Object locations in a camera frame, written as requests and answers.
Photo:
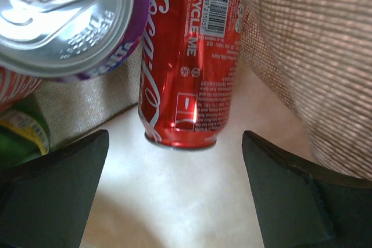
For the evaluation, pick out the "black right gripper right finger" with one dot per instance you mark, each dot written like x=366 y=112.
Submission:
x=302 y=204

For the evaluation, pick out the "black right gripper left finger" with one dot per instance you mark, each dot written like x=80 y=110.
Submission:
x=46 y=202

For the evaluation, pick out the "burlap canvas tote bag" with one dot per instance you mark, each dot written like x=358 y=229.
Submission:
x=303 y=83

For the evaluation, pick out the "purple Fanta can front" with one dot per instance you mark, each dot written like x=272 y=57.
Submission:
x=70 y=40

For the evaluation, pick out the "red cola can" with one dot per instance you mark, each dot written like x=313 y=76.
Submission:
x=15 y=86
x=189 y=60

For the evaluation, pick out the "green glass bottle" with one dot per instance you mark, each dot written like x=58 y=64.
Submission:
x=25 y=134

